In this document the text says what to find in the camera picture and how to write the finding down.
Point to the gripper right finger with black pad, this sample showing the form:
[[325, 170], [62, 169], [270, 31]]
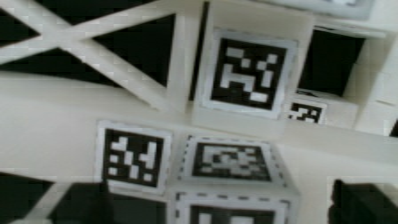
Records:
[[362, 205]]

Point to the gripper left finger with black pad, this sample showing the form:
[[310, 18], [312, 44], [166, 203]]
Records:
[[76, 204]]

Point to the white tagged cube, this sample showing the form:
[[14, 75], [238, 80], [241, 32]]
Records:
[[232, 188], [351, 9]]

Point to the white chair back frame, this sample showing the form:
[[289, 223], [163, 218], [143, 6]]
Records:
[[58, 112]]

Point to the white chair seat part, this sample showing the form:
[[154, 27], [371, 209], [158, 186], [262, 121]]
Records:
[[298, 68]]

